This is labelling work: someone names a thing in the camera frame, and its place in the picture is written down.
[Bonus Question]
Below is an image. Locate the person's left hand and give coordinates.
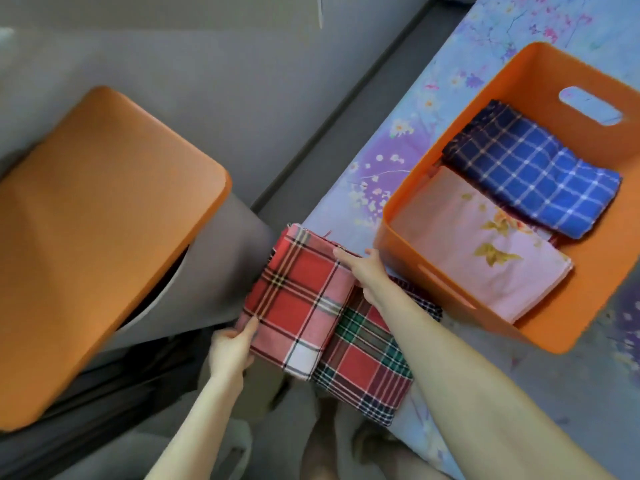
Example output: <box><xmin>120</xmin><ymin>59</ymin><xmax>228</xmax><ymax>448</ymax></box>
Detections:
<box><xmin>207</xmin><ymin>315</ymin><xmax>261</xmax><ymax>396</ymax></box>

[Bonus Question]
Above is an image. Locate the person's right hand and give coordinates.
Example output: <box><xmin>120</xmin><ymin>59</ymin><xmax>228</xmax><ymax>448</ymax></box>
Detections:
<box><xmin>332</xmin><ymin>245</ymin><xmax>393</xmax><ymax>308</ymax></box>

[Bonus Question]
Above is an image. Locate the red white plaid cloth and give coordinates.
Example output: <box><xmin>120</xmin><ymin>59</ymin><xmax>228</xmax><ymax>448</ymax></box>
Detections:
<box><xmin>237</xmin><ymin>223</ymin><xmax>359</xmax><ymax>382</ymax></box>

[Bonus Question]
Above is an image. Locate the red green plaid cloth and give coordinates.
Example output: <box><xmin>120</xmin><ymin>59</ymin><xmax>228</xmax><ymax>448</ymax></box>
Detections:
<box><xmin>312</xmin><ymin>275</ymin><xmax>443</xmax><ymax>428</ymax></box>

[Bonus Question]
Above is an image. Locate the blue checked cloth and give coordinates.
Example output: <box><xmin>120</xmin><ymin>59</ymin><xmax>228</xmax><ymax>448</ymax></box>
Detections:
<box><xmin>442</xmin><ymin>99</ymin><xmax>623</xmax><ymax>241</ymax></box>

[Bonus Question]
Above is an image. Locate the orange plastic storage bin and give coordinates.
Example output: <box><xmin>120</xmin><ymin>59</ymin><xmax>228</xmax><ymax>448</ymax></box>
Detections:
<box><xmin>373</xmin><ymin>41</ymin><xmax>640</xmax><ymax>355</ymax></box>

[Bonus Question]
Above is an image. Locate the person's left forearm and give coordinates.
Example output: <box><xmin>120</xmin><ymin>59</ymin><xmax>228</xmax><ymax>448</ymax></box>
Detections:
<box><xmin>145</xmin><ymin>375</ymin><xmax>246</xmax><ymax>480</ymax></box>

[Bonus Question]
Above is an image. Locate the person's right forearm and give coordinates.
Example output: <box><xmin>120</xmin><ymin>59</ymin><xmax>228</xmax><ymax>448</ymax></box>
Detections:
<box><xmin>365</xmin><ymin>279</ymin><xmax>616</xmax><ymax>480</ymax></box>

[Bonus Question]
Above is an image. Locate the person's left leg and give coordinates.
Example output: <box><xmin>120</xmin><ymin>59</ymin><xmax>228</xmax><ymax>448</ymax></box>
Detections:
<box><xmin>300</xmin><ymin>399</ymin><xmax>346</xmax><ymax>480</ymax></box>

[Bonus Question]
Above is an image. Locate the person's leg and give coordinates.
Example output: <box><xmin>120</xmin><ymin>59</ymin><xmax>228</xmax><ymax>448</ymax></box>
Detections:
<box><xmin>300</xmin><ymin>399</ymin><xmax>346</xmax><ymax>480</ymax></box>
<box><xmin>350</xmin><ymin>419</ymin><xmax>451</xmax><ymax>480</ymax></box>

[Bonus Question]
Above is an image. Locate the person's right leg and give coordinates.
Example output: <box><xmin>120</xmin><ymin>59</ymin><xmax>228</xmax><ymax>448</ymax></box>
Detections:
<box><xmin>350</xmin><ymin>419</ymin><xmax>451</xmax><ymax>480</ymax></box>

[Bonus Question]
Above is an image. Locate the grey rolled mat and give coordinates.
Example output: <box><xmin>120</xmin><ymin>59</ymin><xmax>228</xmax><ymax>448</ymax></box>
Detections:
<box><xmin>100</xmin><ymin>193</ymin><xmax>276</xmax><ymax>353</ymax></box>

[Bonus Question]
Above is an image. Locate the blue floral patterned sheet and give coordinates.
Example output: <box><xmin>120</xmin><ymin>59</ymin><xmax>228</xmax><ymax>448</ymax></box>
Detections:
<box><xmin>300</xmin><ymin>0</ymin><xmax>640</xmax><ymax>480</ymax></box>

